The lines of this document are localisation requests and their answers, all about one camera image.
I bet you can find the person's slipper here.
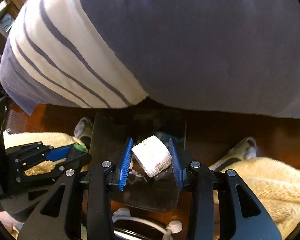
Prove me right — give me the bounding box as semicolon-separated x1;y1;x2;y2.
209;137;258;172
74;117;94;145

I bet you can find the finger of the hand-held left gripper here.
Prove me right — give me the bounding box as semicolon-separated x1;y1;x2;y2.
23;152;92;183
41;144;78;162

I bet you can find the person's right leg cream fleece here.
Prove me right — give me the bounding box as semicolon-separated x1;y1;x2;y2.
210;156;300;240

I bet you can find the white ribbed radiator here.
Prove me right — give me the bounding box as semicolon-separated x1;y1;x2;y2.
6;110;22;130

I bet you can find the green bottle cap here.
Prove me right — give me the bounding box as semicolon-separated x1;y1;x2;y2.
73;142;88;152

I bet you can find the pale box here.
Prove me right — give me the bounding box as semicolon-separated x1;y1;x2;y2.
0;0;11;24

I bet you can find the striped blue white bed blanket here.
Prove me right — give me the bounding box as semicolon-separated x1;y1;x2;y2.
0;0;300;120

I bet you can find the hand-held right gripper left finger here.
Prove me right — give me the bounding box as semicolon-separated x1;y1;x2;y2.
17;138;134;240

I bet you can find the white bandage roll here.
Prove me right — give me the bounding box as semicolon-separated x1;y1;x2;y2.
131;135;172;178

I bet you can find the person's leg cream fleece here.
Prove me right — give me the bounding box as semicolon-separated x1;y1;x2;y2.
3;131;88;177
210;156;300;240

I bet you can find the light blue snack wrapper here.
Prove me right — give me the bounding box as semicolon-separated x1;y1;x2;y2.
154;131;184;143

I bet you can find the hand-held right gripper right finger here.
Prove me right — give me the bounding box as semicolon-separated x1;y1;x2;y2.
168;138;283;240

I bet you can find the person's left leg cream fleece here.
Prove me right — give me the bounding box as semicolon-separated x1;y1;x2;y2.
3;131;88;177

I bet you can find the person's right slipper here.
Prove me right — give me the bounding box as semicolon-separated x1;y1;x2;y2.
209;137;258;172

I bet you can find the person's left slipper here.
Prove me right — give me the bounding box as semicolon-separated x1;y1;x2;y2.
74;117;94;145

